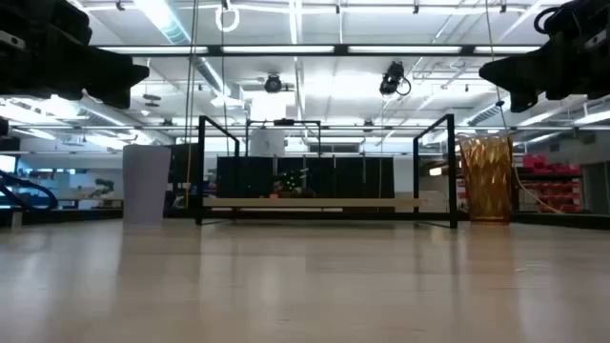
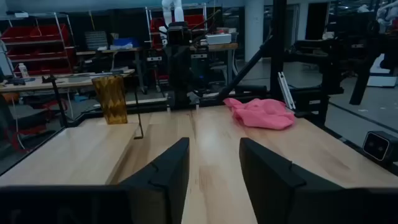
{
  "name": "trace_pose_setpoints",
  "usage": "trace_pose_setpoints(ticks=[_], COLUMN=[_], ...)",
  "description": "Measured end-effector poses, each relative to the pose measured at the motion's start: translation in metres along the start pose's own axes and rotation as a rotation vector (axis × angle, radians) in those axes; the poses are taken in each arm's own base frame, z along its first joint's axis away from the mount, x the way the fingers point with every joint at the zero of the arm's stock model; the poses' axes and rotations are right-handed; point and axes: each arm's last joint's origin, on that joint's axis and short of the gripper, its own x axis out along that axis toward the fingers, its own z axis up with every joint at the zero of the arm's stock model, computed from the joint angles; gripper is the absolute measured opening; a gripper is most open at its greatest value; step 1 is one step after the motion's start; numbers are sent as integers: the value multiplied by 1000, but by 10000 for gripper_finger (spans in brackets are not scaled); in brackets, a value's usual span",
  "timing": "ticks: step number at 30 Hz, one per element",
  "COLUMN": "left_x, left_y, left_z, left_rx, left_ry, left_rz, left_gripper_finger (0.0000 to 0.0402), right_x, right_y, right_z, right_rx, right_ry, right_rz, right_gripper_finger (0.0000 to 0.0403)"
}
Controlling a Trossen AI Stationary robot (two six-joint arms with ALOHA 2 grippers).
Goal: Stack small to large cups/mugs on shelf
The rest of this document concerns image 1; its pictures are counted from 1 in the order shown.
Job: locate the black overhead rig bar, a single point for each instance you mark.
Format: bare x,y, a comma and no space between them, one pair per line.
214,49

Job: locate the green potted plant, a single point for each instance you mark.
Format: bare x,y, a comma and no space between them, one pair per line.
102,187

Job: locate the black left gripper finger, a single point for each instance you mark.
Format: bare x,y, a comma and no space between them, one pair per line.
116,71
116,98

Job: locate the black computer monitor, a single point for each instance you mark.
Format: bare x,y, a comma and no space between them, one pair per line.
183,162

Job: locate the shelving with red bins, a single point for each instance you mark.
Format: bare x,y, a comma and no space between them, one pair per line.
553,190

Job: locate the white cylindrical column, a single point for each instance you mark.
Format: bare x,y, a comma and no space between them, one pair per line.
267,143

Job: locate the lilac plastic cup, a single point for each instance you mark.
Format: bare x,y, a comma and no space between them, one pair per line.
146,186

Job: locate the black metal shelf wooden board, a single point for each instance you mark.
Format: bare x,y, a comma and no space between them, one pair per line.
310,202

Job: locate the amber faceted plastic cup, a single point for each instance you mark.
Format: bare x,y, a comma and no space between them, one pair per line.
486,181

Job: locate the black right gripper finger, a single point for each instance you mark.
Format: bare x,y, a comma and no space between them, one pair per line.
524,101
522,71

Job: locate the round black ceiling camera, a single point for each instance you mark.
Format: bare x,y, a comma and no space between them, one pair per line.
272,84

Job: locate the black partition panels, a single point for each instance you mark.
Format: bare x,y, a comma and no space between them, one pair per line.
248,176

